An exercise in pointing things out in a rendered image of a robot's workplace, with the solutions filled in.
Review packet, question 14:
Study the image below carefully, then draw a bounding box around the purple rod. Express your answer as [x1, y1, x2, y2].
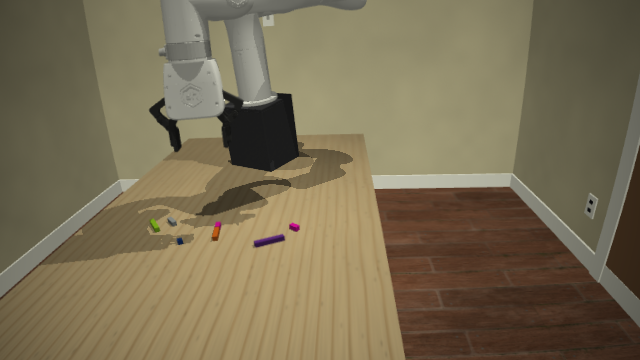
[254, 234, 285, 248]

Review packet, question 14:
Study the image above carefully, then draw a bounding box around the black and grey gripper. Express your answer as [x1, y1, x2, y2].
[149, 56, 244, 152]

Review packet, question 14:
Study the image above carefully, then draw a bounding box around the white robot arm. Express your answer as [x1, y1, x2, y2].
[159, 0, 367, 107]

